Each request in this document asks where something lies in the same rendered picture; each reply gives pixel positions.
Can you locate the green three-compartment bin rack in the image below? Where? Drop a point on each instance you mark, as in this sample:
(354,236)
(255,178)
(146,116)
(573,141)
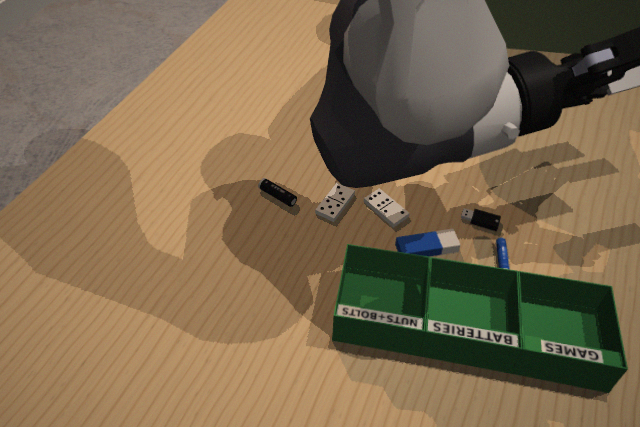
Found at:
(380,292)

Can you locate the blue battery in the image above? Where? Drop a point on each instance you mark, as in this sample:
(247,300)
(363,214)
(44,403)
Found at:
(502,253)

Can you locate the white domino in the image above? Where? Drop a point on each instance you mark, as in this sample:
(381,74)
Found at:
(335,202)
(386,207)

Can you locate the black aa battery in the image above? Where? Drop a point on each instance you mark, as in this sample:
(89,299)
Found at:
(277,192)

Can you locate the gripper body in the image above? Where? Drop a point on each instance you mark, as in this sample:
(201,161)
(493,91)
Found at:
(542,86)

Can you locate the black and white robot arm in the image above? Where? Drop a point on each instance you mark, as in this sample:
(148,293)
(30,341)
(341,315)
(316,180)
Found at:
(431,70)

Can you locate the black usb stick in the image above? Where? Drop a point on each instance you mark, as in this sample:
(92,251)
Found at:
(482,219)

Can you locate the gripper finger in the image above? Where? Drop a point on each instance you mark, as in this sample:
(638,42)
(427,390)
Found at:
(631,80)
(616,54)

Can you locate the blue and white eraser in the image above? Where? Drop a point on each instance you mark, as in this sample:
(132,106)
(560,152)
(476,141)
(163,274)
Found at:
(429,244)

